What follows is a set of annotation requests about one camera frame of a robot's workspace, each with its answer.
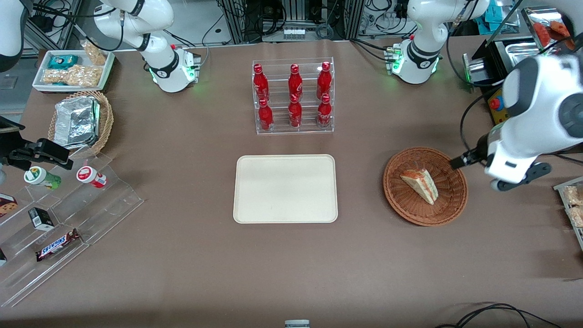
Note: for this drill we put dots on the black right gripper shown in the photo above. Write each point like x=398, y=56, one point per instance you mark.
x=23, y=152

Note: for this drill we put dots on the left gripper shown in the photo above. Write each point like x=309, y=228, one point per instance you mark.
x=473, y=156

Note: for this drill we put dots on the triangular sandwich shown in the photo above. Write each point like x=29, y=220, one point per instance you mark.
x=421, y=186

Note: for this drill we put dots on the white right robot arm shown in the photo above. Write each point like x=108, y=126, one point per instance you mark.
x=159, y=68

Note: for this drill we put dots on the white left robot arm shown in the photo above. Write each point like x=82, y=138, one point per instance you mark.
x=419, y=32

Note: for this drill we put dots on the light wicker basket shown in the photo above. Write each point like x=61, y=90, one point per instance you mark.
x=105, y=123

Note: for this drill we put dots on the white snack tray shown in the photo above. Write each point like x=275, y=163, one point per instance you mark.
x=41, y=89

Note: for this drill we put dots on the brown wicker basket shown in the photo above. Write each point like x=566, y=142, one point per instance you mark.
x=405, y=205

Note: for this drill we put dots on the white tray with pastries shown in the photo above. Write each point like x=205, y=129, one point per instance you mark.
x=565, y=187

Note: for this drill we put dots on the steel warmer tray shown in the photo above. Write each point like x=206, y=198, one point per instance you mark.
x=524, y=50

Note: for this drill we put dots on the beige plastic tray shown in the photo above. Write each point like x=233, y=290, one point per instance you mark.
x=284, y=189

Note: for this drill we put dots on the green white-lidded cup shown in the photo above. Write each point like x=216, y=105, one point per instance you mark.
x=42, y=177

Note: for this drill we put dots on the silver foil packet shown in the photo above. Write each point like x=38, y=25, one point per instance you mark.
x=75, y=122

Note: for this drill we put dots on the red white-lidded cup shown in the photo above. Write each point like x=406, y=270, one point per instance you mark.
x=91, y=176

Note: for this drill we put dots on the red emergency button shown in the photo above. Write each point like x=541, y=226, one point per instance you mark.
x=495, y=103

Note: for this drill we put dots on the small black box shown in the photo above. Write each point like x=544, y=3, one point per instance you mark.
x=42, y=218

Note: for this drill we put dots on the clear acrylic stepped shelf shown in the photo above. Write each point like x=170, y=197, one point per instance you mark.
x=104, y=205

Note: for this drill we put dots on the brown cookie box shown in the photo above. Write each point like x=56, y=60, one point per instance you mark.
x=7, y=205

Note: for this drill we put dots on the large clear peanut bag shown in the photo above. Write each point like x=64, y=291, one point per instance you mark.
x=70, y=76

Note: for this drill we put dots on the Snickers chocolate bar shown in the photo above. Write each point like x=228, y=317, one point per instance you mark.
x=57, y=245

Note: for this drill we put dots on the teal snack packet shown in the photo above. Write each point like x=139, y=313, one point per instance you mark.
x=63, y=61

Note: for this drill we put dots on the black food warmer cabinet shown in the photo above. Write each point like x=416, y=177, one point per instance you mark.
x=494, y=54

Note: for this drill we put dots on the small clear snack bag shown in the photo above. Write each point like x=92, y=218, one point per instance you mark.
x=94, y=53

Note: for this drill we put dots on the wrapped pastry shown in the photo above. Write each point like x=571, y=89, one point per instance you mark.
x=574, y=195
x=576, y=217

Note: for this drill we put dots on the teal box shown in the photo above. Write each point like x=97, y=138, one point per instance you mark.
x=496, y=16

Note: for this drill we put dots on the red packaged food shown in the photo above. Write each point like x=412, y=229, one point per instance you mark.
x=553, y=32

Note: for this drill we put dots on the red cola bottle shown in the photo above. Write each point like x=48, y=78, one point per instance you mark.
x=265, y=116
x=295, y=114
x=324, y=81
x=295, y=82
x=261, y=84
x=324, y=114

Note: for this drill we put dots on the clear acrylic bottle rack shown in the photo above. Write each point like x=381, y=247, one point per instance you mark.
x=278, y=91

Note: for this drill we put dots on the white power strip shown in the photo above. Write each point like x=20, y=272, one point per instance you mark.
x=294, y=33

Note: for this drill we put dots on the grey device edge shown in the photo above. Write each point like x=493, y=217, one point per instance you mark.
x=297, y=324

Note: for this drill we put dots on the black wrist mount plate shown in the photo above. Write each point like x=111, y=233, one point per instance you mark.
x=10, y=125

